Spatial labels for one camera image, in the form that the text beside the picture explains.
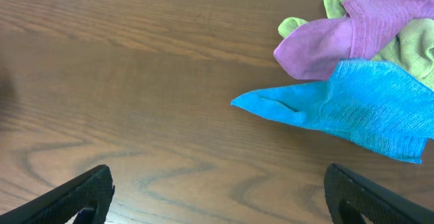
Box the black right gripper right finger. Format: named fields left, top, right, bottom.
left=323, top=163, right=433, bottom=224

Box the purple cloth in pile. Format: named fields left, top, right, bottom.
left=273, top=0, right=434, bottom=81

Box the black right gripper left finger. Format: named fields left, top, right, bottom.
left=1, top=164, right=115, bottom=224

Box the green cloth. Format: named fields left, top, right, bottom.
left=277, top=0, right=434, bottom=91

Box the blue cloth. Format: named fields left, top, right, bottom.
left=231, top=59, right=433, bottom=164

